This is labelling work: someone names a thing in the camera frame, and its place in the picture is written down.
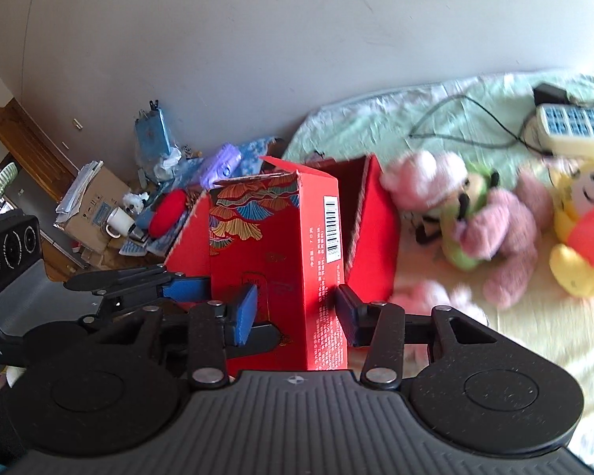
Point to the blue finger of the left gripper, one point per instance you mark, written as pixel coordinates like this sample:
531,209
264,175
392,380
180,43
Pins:
262,338
186,289

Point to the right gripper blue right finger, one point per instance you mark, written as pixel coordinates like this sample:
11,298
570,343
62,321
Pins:
383,330

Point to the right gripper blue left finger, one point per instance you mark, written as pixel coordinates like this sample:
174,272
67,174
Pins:
196,344

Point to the red patterned carton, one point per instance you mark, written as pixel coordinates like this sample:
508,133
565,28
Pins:
281,232

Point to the large red cardboard box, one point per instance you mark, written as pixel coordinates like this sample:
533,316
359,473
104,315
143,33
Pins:
370,230

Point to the red oval pouch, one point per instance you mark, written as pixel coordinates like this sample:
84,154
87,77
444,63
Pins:
167,213

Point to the white mug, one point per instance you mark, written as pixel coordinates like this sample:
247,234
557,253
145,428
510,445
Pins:
119,223

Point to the white green fan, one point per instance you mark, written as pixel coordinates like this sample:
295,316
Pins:
7,176

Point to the blue checkered cloth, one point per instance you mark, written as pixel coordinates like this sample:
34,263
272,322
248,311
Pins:
197,175

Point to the brown cardboard box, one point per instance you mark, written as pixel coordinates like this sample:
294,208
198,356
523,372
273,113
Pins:
83,212

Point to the purple tissue pack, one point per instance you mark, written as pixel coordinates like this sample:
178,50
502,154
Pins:
219,166

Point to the pink green plush toy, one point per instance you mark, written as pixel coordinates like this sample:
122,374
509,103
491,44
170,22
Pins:
476,219

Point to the wooden door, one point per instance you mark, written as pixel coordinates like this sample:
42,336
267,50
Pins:
38,156

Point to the blue paper bag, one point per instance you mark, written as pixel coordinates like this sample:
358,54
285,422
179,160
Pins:
152,136

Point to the light green bed sheet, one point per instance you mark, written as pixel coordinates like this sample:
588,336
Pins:
481,118

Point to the yellow bear plush toy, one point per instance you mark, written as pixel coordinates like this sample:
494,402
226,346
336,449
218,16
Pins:
572,258

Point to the white power strip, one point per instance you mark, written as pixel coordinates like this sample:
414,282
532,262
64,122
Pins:
562,130

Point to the black power adapter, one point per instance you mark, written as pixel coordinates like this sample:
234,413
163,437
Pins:
545,93

